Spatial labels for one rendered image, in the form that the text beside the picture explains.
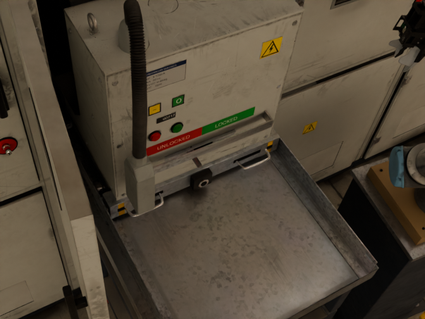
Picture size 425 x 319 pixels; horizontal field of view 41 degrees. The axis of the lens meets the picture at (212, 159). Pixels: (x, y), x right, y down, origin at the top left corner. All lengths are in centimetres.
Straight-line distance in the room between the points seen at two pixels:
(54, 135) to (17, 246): 111
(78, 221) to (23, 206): 100
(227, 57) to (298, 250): 58
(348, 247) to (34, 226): 94
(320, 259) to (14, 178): 85
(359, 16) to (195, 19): 76
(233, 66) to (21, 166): 64
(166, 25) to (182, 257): 61
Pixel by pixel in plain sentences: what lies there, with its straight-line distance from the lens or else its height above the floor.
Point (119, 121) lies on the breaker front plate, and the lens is 129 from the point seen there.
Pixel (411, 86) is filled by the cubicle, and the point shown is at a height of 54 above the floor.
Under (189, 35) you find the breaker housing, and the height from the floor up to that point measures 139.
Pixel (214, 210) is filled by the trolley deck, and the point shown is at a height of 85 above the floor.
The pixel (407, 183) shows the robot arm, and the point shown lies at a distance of 167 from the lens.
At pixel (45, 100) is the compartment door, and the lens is 88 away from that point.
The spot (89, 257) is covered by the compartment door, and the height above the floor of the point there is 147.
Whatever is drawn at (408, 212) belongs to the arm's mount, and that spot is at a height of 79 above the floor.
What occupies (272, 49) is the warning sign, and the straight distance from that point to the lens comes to 139.
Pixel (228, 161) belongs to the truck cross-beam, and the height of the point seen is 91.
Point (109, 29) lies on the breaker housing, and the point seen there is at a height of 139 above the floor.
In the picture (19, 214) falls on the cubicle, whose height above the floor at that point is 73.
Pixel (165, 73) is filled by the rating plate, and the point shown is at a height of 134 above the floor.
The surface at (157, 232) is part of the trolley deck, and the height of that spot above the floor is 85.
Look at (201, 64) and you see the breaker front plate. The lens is 129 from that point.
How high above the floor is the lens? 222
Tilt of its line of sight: 53 degrees down
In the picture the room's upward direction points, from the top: 8 degrees clockwise
